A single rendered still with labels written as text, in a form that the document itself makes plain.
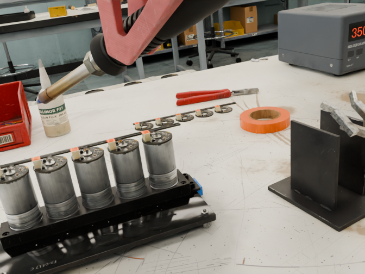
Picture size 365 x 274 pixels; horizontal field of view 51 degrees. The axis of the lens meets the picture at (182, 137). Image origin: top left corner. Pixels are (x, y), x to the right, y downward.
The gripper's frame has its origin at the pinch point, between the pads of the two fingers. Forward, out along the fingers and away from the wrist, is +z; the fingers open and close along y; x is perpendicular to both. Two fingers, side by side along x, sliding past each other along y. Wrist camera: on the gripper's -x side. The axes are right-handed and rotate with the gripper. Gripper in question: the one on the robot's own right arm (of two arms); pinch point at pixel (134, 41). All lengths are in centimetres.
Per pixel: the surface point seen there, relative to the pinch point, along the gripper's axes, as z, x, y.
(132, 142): 10.2, -0.4, -5.2
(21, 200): 14.3, -4.3, 2.0
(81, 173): 12.3, -2.0, -1.4
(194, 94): 18.6, -4.3, -33.6
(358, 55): 6.2, 14.2, -47.1
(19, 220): 15.8, -3.9, 2.4
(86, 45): 190, -222, -340
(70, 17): 86, -130, -174
